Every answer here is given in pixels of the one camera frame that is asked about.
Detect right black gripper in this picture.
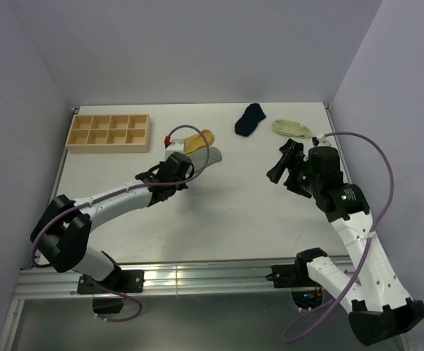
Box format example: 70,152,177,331
266,147,321,198

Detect light grey sock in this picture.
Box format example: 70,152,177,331
188,147,222,170

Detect mustard yellow sock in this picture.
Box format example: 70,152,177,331
184,129,214,155

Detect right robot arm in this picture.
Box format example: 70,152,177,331
266,140,424,346

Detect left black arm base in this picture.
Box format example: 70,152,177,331
77,270,144,317

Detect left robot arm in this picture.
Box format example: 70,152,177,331
31,152,194,292

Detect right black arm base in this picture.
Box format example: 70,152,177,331
265,264,324,309

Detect black striped sock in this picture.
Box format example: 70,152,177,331
279,138,304,163

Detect cream sock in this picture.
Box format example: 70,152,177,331
271,119,313,139

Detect navy blue sock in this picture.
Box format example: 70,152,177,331
234,103,266,137

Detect wooden compartment tray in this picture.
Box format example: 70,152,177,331
66,114,151,154

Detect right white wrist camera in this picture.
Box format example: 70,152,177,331
311,134,331,147

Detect aluminium frame rail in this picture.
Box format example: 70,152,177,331
12,257,295,301

